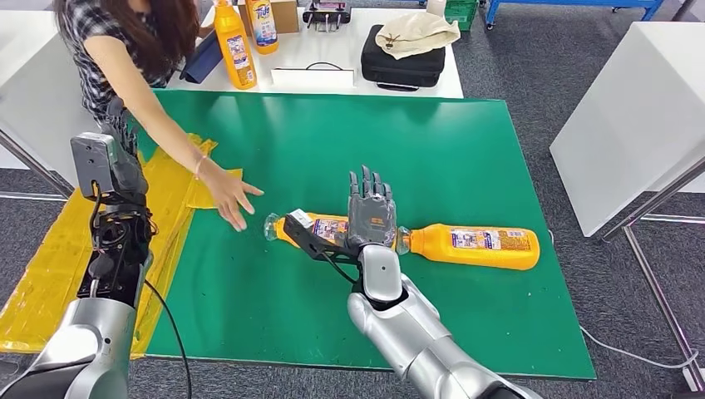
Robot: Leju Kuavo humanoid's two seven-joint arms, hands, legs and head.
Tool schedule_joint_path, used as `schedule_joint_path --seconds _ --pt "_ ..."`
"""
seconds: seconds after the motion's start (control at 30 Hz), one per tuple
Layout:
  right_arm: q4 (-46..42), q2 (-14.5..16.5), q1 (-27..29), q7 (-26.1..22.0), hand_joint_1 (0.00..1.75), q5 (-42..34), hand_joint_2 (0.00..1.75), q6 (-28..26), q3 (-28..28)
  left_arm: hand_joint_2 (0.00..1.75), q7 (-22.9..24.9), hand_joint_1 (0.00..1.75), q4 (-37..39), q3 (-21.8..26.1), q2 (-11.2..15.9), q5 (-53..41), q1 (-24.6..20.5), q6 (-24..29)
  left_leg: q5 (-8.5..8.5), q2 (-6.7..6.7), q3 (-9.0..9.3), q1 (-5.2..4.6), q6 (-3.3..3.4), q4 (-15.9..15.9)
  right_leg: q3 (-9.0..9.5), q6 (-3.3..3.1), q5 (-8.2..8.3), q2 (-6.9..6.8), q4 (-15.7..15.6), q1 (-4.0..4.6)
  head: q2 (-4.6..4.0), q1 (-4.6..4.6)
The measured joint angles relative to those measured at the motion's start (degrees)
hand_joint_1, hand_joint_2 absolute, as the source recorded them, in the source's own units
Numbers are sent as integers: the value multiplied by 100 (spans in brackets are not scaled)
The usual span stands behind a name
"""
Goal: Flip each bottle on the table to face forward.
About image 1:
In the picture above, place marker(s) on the white desk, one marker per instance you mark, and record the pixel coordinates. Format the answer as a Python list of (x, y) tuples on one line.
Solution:
[(33, 82)]

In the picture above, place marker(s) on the brown cardboard box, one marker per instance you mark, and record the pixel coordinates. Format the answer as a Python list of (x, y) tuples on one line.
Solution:
[(289, 16)]

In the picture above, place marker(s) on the person's right hand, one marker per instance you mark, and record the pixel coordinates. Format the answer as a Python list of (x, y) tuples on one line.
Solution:
[(228, 193)]

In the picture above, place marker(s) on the beige cloth bag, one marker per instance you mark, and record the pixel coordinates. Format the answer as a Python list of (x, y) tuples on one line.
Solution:
[(418, 36)]

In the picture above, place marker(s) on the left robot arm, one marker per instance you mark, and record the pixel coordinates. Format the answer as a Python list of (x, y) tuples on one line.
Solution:
[(99, 330)]

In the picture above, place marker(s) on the green table board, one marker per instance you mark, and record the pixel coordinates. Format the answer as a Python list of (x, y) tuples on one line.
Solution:
[(484, 165)]

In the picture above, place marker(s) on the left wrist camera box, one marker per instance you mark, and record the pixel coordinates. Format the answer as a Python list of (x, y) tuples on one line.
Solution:
[(93, 165)]

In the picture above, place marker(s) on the white side table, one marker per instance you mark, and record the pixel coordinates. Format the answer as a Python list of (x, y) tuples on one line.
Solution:
[(633, 110)]

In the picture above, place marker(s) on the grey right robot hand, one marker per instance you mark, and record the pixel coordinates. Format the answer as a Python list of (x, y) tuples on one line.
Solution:
[(372, 220)]

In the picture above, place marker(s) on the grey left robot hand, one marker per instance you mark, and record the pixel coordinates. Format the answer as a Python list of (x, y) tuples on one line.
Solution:
[(132, 176)]

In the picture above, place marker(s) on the person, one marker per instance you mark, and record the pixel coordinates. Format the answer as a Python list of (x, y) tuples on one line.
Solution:
[(88, 66)]

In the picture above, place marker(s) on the blue metal rack frame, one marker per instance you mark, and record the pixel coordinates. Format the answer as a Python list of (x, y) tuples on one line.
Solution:
[(573, 3)]

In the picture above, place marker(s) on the white flat box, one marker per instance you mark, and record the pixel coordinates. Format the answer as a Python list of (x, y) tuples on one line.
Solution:
[(314, 80)]

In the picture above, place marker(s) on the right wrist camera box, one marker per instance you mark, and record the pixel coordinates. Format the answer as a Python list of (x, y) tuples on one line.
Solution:
[(308, 237)]

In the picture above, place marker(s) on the black carrying case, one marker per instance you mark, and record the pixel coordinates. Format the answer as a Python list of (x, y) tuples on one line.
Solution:
[(402, 71)]

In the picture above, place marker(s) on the orange detergent bottle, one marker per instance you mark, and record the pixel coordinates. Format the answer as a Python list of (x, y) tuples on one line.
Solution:
[(473, 256), (237, 55), (330, 228), (263, 27)]

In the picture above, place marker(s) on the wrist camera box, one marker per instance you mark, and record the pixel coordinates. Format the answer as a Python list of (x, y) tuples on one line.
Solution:
[(308, 237), (93, 165)]

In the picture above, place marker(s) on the green plastic crate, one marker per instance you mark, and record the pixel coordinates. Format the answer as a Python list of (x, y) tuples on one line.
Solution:
[(461, 15)]

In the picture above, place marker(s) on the grey metal desk leg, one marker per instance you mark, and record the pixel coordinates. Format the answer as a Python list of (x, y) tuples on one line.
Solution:
[(33, 163)]

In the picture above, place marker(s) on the tablet in blue case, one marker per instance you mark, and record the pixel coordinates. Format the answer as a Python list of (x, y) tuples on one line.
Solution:
[(204, 63)]

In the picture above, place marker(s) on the black controller device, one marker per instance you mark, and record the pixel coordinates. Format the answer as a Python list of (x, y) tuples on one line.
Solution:
[(326, 14)]

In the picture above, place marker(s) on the yellow taped cardboard sheet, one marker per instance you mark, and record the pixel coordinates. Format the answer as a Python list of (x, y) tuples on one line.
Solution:
[(49, 275)]

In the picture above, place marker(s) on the grey metal table frame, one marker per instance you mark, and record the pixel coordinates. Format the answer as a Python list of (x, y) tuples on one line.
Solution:
[(659, 306)]

